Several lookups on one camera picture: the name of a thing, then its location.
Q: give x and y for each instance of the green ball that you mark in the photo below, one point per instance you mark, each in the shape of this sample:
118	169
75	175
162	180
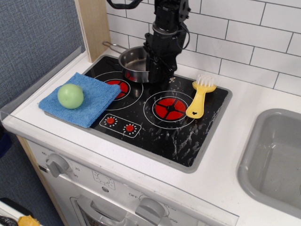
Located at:
70	96

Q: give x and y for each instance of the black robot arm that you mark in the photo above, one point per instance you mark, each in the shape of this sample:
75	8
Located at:
170	16

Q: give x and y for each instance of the stainless steel pot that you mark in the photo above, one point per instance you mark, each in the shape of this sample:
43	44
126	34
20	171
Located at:
133	62

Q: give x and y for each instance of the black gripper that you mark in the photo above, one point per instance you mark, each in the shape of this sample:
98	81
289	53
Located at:
162	50

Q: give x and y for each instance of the grey sink basin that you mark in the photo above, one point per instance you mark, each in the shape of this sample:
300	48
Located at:
270	169

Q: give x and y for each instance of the grey right oven knob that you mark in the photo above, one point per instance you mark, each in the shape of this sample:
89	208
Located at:
151	211

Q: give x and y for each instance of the blue folded cloth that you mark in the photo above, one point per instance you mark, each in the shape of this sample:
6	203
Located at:
98	96

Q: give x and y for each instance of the yellow dish brush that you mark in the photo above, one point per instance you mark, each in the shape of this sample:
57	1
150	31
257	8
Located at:
203	84

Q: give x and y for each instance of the grey left oven knob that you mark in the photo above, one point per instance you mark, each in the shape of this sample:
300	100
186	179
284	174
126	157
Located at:
56	164

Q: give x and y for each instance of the grey oven knob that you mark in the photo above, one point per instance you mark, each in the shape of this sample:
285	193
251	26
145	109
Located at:
151	211
56	164

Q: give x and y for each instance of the black toy stovetop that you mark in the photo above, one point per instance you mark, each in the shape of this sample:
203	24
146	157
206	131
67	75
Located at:
150	119

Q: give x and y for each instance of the white toy oven front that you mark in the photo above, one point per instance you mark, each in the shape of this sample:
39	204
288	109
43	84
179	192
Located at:
86	197

